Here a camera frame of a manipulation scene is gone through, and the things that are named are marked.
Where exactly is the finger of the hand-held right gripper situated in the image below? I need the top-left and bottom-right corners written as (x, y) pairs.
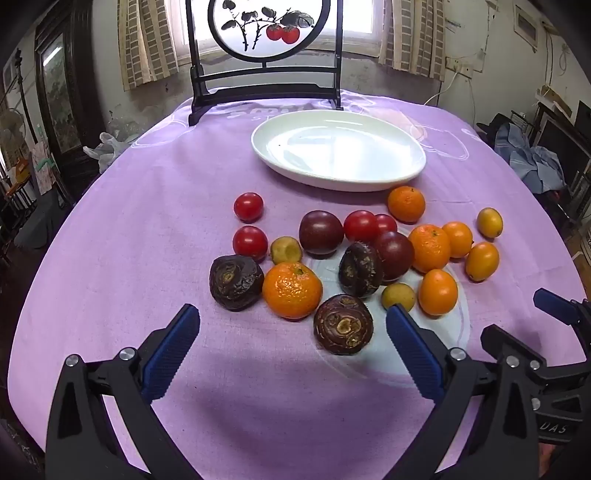
top-left (480, 324), bottom-right (548, 368)
top-left (533, 287), bottom-right (591, 352)

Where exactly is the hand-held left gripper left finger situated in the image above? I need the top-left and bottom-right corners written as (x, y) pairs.
top-left (45, 303), bottom-right (204, 480)

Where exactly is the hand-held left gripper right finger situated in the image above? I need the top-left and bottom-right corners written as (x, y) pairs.
top-left (383, 304), bottom-right (541, 480)

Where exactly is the small yellow-green fruit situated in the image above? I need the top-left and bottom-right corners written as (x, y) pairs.
top-left (381, 283), bottom-right (417, 312)
top-left (270, 236), bottom-right (303, 265)

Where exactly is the dark brown water chestnut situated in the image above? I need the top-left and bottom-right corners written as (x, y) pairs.
top-left (209, 255), bottom-right (265, 312)
top-left (313, 294), bottom-right (374, 356)
top-left (338, 242), bottom-right (384, 298)

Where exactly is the yellowish orange kumquat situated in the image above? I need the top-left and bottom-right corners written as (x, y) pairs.
top-left (477, 208), bottom-right (504, 239)

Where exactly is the orange mandarin with green underside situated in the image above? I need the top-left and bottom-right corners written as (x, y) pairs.
top-left (262, 261), bottom-right (323, 320)

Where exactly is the white oval plate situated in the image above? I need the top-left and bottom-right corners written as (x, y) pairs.
top-left (250, 110), bottom-right (427, 193)

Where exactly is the dark purple tomato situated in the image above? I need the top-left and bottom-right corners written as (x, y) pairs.
top-left (298, 210), bottom-right (345, 256)
top-left (373, 231), bottom-right (415, 281)

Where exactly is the purple tablecloth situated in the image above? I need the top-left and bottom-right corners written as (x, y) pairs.
top-left (7, 95), bottom-right (591, 480)

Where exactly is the blue cloth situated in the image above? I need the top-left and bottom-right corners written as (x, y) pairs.
top-left (496, 122), bottom-right (566, 195)

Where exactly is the black monitor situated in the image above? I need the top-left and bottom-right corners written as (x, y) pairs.
top-left (538, 104), bottom-right (591, 185)

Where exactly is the white plastic bag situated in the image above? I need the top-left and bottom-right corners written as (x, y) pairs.
top-left (83, 132), bottom-right (139, 174)

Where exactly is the dark wooden cabinet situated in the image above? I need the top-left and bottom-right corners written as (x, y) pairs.
top-left (34, 0), bottom-right (109, 185)

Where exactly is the black-framed persimmon painting screen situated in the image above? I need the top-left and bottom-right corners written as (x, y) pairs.
top-left (185, 0), bottom-right (345, 127)

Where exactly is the brick-pattern curtain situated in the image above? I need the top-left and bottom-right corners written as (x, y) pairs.
top-left (379, 0), bottom-right (446, 81)
top-left (117, 0), bottom-right (180, 90)

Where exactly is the window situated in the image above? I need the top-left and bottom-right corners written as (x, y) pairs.
top-left (164, 0), bottom-right (389, 58)

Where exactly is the white cable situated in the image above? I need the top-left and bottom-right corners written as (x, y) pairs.
top-left (422, 69), bottom-right (462, 107)

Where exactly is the white wall box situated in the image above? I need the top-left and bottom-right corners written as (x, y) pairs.
top-left (515, 4), bottom-right (539, 47)

